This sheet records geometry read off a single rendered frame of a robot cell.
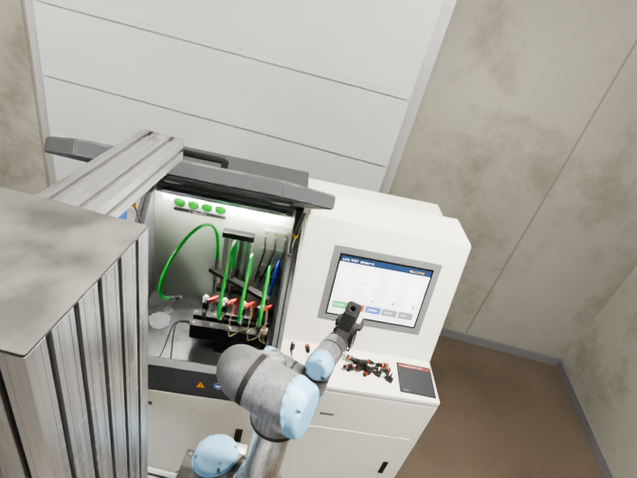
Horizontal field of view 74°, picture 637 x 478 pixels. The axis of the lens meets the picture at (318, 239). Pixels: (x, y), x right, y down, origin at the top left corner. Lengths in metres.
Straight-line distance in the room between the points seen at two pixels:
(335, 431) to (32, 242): 1.67
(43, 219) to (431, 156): 2.58
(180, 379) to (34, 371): 1.39
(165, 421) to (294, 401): 1.31
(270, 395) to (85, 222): 0.48
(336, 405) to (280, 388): 1.05
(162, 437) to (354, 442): 0.88
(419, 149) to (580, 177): 1.06
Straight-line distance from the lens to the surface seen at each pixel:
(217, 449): 1.29
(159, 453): 2.38
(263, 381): 0.91
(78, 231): 0.65
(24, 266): 0.60
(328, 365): 1.22
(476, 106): 2.92
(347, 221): 1.72
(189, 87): 3.05
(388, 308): 1.91
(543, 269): 3.59
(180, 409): 2.05
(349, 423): 2.04
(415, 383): 1.99
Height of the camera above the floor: 2.39
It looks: 33 degrees down
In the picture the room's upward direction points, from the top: 15 degrees clockwise
